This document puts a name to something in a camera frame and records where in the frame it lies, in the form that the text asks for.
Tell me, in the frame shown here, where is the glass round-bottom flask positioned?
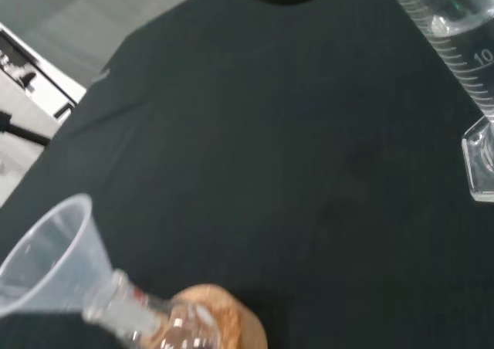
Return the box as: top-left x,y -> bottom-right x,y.
83,269 -> 232,349

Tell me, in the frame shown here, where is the black bench cloth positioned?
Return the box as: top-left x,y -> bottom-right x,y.
0,0 -> 494,349

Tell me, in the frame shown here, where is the black tripod leg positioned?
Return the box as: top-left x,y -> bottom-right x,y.
0,111 -> 51,147

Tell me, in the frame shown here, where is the clear plastic funnel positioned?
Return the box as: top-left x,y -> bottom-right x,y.
0,193 -> 128,321

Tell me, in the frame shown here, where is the cork ring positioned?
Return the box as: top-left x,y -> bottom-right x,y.
152,283 -> 269,349

